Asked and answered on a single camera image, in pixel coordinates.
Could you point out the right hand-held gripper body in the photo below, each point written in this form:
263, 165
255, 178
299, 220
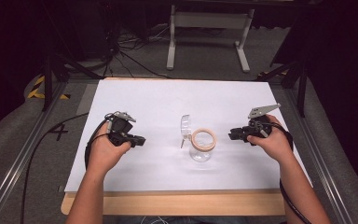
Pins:
258, 126

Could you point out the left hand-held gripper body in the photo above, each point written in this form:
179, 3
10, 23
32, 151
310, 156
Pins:
119, 127

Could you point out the clear glass jar with lid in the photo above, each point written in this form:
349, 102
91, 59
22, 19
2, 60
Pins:
202, 143

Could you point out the person's right hand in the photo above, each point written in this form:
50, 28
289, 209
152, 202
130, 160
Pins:
276, 144

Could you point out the person's left hand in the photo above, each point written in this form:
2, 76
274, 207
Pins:
104, 152

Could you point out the white table cover sheet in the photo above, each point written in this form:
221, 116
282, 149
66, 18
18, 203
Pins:
167, 109

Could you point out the black metal stand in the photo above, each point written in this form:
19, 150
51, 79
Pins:
48, 81
301, 84

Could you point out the yellow black floor tape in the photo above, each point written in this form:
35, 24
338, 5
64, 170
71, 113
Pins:
35, 90

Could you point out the aluminium floor rail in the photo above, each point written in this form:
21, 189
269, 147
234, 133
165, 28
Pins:
21, 158
320, 161

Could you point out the white metal table frame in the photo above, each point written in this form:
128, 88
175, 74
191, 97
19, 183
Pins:
209, 20

